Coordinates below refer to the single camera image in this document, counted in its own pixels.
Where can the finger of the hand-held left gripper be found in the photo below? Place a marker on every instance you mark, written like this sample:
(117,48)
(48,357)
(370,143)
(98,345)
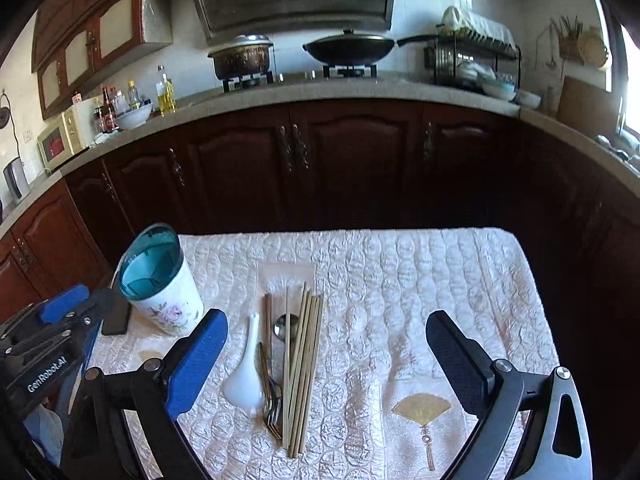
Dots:
(95,307)
(62,305)

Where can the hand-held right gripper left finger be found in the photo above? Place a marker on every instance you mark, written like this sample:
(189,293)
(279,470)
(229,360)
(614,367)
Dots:
(200,355)

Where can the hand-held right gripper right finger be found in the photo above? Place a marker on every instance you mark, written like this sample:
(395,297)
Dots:
(457,360)

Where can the white ceramic soup spoon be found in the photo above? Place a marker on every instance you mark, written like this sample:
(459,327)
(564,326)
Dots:
(242,385)

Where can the white floral utensil holder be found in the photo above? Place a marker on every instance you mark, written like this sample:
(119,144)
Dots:
(165,305)

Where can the metal fork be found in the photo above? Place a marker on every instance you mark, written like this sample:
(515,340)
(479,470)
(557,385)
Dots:
(275,410)
(263,365)

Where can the dark brown chopstick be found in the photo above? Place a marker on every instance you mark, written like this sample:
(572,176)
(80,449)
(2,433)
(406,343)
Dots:
(268,320)

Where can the metal spoon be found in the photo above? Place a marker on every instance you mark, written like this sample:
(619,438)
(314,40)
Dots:
(285,327)

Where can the bundle of bamboo chopsticks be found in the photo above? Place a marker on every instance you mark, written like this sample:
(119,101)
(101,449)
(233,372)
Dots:
(300,360)

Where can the person's left hand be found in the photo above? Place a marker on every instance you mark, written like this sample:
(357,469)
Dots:
(45,432)

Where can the black smartphone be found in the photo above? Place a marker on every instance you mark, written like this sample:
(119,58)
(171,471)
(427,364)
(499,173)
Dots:
(117,317)

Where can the white quilted tablecloth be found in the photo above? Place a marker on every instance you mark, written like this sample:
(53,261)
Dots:
(400,285)

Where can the white electric kettle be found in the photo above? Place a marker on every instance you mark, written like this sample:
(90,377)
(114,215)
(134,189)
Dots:
(16,180)

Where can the cream yellow microwave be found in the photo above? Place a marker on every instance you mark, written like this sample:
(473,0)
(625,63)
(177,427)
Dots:
(65,137)

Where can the crumpled rag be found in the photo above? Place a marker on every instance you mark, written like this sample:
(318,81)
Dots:
(107,136)

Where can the large white bowl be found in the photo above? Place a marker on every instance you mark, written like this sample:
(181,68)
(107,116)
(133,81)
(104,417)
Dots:
(132,117)

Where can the dark sauce bottle red label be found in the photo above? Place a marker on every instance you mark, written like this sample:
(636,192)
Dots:
(109,112)

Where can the clear bottle yellow cap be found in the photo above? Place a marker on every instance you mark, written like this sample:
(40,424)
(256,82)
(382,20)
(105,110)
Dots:
(134,97)

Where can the dark wooden base cabinet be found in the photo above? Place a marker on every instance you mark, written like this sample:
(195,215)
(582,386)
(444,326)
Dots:
(350,170)

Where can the yellow cooking oil bottle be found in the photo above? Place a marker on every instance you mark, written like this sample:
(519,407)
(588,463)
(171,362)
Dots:
(166,97)

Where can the metal faucet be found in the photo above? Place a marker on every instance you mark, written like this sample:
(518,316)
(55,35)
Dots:
(620,150)

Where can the small white bowl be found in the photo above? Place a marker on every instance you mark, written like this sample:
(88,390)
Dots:
(528,101)

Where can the light blue bowl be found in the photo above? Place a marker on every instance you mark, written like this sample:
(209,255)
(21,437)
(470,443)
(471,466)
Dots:
(499,91)

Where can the gas stove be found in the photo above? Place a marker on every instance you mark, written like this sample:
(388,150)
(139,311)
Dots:
(250,82)

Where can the wooden cutting board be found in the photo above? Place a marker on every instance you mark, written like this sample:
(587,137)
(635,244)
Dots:
(582,105)

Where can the brown cooking pot with lid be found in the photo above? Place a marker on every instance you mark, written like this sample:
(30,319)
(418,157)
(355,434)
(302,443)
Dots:
(240,60)

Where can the grey stone countertop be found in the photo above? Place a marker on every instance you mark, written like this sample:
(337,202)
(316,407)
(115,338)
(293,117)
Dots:
(350,91)

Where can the black dish rack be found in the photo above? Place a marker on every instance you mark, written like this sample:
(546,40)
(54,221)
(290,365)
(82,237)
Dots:
(450,62)

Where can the black wok with lid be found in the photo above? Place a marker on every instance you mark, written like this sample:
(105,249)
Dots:
(345,50)

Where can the stack of white dishes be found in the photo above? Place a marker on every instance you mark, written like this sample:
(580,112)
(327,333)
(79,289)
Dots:
(480,25)

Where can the round woven strainer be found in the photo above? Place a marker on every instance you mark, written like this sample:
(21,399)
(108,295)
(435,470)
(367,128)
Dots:
(595,49)

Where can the steel range hood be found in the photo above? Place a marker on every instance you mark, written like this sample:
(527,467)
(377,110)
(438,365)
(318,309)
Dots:
(290,5)

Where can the wall socket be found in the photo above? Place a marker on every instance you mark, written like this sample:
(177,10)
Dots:
(28,136)

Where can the black round wall hanger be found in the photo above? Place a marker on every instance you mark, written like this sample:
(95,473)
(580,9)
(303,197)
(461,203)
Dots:
(4,115)

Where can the wooden wall cabinet glass doors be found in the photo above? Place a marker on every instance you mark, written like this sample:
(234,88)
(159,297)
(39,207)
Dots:
(80,45)

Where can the wall utensil basket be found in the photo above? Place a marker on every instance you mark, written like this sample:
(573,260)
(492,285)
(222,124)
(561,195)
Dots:
(567,42)

